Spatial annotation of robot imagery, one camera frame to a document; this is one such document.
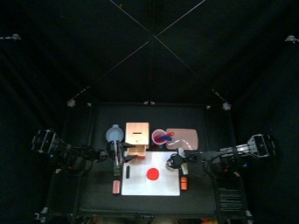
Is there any white printed label plate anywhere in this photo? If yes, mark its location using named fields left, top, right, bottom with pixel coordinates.
left=217, top=187, right=245, bottom=217

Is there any small orange block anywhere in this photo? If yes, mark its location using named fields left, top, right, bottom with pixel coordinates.
left=180, top=175, right=189, bottom=191

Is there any red plastic cup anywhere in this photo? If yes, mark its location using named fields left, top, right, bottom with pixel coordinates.
left=150, top=129, right=169, bottom=145

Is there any white cutting board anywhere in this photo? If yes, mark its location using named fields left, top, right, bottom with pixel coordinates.
left=120, top=150, right=181, bottom=197

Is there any thin diagonal brace wire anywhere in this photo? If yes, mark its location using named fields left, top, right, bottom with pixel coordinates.
left=108, top=0, right=227, bottom=105
left=70, top=0, right=207, bottom=102

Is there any red-fronted wooden drawer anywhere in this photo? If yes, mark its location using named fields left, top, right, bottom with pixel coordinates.
left=125, top=144, right=148, bottom=160

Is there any pale blue bowl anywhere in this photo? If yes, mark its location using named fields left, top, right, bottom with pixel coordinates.
left=105, top=124, right=125, bottom=144

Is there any blue plastic dough tool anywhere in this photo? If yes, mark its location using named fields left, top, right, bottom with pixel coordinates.
left=157, top=134, right=173, bottom=144

